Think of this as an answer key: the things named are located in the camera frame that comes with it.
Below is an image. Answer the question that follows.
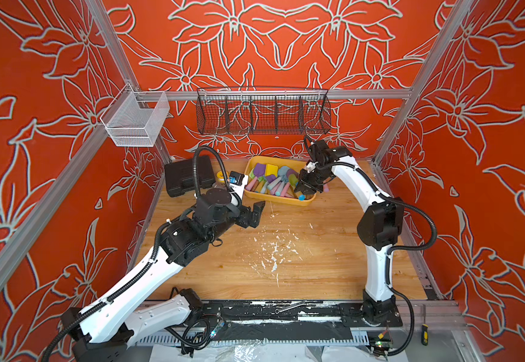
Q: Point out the green shovel yellow handle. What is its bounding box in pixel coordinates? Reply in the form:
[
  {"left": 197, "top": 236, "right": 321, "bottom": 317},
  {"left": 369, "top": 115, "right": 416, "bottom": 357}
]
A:
[{"left": 288, "top": 173, "right": 306, "bottom": 201}]

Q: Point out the yellow shovel purple handle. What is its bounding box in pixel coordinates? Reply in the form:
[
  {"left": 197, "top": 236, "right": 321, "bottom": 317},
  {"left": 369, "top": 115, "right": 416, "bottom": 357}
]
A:
[{"left": 263, "top": 164, "right": 278, "bottom": 190}]

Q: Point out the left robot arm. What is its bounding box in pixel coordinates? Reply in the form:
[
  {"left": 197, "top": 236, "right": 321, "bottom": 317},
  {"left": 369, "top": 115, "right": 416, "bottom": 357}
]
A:
[{"left": 42, "top": 146, "right": 266, "bottom": 361}]

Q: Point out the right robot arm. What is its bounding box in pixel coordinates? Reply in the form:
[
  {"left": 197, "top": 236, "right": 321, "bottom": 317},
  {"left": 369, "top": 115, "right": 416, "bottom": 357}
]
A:
[{"left": 295, "top": 136, "right": 438, "bottom": 359}]

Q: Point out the light blue shovel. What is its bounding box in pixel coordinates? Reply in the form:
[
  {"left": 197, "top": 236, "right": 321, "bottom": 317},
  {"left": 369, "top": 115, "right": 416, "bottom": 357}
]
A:
[{"left": 268, "top": 166, "right": 291, "bottom": 196}]

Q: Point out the yellow plastic storage box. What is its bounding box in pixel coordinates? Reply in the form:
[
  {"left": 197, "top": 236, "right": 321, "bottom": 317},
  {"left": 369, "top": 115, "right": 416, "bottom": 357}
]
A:
[{"left": 244, "top": 155, "right": 318, "bottom": 207}]

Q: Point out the yellow tape roll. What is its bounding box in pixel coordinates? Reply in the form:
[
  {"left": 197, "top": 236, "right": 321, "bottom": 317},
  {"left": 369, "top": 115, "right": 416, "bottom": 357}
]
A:
[{"left": 216, "top": 170, "right": 229, "bottom": 184}]

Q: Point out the black plastic tool case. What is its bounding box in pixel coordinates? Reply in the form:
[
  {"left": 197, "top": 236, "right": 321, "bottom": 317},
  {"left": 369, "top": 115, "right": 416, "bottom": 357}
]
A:
[{"left": 164, "top": 155, "right": 216, "bottom": 198}]

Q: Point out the purple pointed shovel pink handle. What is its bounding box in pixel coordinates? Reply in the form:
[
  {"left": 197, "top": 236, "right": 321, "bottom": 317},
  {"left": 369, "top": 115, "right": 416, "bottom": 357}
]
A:
[{"left": 246, "top": 163, "right": 266, "bottom": 191}]

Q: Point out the black wire wall basket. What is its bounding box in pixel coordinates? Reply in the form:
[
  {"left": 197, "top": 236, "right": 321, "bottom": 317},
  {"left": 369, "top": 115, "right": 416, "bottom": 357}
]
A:
[{"left": 196, "top": 86, "right": 332, "bottom": 136}]

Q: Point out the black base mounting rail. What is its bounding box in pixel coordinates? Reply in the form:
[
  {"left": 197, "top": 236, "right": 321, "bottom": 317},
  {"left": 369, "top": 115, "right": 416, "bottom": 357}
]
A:
[{"left": 199, "top": 300, "right": 408, "bottom": 328}]

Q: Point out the white mesh wall basket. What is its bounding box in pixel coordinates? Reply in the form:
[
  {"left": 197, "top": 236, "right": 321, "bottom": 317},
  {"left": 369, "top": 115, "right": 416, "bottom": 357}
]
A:
[{"left": 100, "top": 83, "right": 170, "bottom": 147}]

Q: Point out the white cable duct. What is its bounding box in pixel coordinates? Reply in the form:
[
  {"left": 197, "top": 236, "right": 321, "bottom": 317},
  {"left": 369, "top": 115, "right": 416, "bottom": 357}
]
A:
[{"left": 134, "top": 330, "right": 370, "bottom": 348}]

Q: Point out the yellow handled screwdriver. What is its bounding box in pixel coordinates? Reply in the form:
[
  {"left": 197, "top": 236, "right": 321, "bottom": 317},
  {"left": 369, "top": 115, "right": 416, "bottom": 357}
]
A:
[{"left": 421, "top": 324, "right": 429, "bottom": 346}]

